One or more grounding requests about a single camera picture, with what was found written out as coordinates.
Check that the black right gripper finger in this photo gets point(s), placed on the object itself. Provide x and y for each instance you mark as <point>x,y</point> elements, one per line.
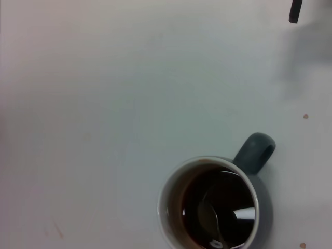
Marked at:
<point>295,11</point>

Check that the dark grey ceramic mug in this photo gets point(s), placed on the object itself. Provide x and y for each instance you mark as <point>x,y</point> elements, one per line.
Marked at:
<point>252,150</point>

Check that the dark coffee liquid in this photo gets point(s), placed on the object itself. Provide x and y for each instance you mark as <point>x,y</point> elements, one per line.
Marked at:
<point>233,189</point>

